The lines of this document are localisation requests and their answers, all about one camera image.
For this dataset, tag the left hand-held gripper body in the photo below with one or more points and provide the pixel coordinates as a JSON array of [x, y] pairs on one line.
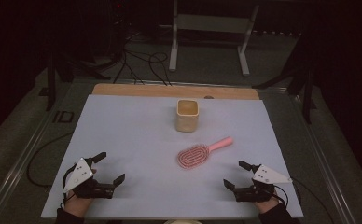
[[87, 188]]

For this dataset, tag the beige square cup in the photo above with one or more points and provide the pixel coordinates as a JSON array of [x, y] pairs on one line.
[[187, 123]]

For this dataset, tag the grey table grommet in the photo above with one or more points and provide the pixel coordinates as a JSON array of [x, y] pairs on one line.
[[208, 97]]

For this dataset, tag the aluminium frame rail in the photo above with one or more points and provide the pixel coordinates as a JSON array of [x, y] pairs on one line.
[[20, 158], [322, 155]]

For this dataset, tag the person's left hand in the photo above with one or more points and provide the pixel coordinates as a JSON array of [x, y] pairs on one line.
[[78, 205]]

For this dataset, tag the pink hairbrush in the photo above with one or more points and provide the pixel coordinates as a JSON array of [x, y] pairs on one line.
[[197, 154]]

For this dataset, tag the person's right hand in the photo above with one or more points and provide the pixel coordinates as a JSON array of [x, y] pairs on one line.
[[264, 206]]

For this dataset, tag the white metal stand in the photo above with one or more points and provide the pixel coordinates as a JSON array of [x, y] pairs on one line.
[[211, 23]]

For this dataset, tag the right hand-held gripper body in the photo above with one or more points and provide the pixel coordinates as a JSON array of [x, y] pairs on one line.
[[264, 179]]

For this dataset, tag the black stand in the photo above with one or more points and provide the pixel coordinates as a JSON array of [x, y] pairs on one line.
[[306, 93], [51, 87]]

